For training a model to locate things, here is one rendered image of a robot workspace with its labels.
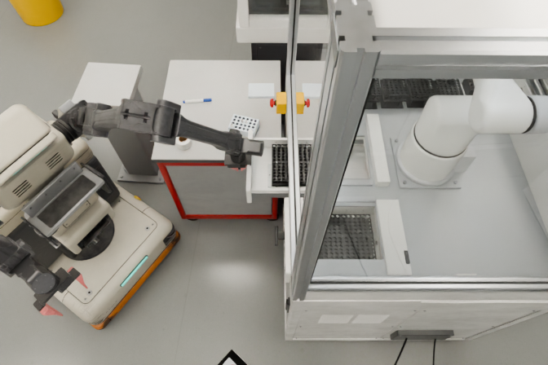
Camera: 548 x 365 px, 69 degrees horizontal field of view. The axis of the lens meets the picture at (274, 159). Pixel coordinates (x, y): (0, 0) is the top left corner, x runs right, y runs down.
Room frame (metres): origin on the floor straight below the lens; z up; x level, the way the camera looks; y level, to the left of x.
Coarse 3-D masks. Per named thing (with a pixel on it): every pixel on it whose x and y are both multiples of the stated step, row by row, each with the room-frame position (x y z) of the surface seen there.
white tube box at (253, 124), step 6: (234, 114) 1.18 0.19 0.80; (234, 120) 1.15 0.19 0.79; (240, 120) 1.14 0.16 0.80; (252, 120) 1.15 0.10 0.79; (258, 120) 1.15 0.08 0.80; (228, 126) 1.10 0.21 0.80; (234, 126) 1.11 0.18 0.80; (240, 126) 1.11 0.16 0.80; (246, 126) 1.11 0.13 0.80; (252, 126) 1.11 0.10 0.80; (258, 126) 1.13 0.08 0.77; (240, 132) 1.08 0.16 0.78; (246, 132) 1.08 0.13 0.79
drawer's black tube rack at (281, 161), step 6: (276, 144) 0.94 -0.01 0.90; (282, 144) 0.94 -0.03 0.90; (276, 150) 0.91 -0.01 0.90; (282, 150) 0.91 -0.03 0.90; (276, 156) 0.88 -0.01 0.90; (282, 156) 0.88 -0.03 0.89; (276, 162) 0.85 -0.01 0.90; (282, 162) 0.85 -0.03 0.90; (276, 168) 0.83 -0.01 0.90; (282, 168) 0.85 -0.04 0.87; (276, 174) 0.80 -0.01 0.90; (282, 174) 0.80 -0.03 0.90; (276, 180) 0.77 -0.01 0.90; (282, 180) 0.79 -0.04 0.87; (288, 180) 0.79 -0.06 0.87; (276, 186) 0.78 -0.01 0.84
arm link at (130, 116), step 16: (96, 112) 0.76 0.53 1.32; (112, 112) 0.66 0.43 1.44; (128, 112) 0.62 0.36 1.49; (144, 112) 0.62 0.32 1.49; (160, 112) 0.63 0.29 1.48; (96, 128) 0.73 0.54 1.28; (112, 128) 0.71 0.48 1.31; (128, 128) 0.58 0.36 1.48; (144, 128) 0.59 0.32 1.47; (160, 128) 0.60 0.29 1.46
